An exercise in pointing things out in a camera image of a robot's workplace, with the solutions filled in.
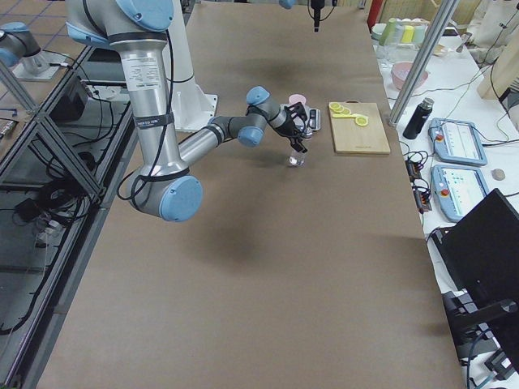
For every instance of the bamboo cutting board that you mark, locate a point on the bamboo cutting board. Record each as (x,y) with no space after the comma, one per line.
(350,139)

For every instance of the yellow cup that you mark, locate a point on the yellow cup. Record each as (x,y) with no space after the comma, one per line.
(407,33)

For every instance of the glass sauce bottle metal spout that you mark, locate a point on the glass sauce bottle metal spout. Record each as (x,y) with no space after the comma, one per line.
(299,148)

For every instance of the black water bottle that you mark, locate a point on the black water bottle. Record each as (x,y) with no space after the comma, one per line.
(418,118)

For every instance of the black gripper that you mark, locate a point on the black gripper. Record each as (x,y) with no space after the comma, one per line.
(289,126)
(316,15)

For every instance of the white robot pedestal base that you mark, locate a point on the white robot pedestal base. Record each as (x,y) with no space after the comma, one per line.
(192,107)

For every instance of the black power strip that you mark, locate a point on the black power strip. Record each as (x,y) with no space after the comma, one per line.
(419,186)

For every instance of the black monitor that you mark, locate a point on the black monitor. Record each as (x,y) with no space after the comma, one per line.
(481,255)

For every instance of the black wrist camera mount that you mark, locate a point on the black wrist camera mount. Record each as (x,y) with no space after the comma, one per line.
(297,113)

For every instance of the round brown coaster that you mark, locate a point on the round brown coaster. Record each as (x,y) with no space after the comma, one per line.
(498,174)

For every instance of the yellow plastic knife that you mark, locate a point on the yellow plastic knife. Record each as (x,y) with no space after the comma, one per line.
(342,115)

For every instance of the lemon slice near board centre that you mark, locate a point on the lemon slice near board centre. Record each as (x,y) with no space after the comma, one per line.
(361,121)

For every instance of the blue teach pendant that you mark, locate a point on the blue teach pendant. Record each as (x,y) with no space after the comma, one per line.
(457,189)
(457,142)

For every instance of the upper blue teach pendant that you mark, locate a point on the upper blue teach pendant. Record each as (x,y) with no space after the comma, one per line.
(457,142)

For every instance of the green cup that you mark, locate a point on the green cup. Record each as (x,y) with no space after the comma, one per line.
(389,35)

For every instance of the pink plastic cup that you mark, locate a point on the pink plastic cup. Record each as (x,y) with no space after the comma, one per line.
(298,100)

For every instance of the lower blue teach pendant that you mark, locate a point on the lower blue teach pendant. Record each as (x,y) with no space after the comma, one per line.
(457,189)

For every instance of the pink bowl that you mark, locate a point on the pink bowl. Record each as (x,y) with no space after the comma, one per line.
(400,72)

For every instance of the grey digital kitchen scale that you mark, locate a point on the grey digital kitchen scale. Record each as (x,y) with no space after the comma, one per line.
(313,121)

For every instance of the aluminium frame post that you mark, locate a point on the aluminium frame post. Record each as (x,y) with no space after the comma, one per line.
(431,39)

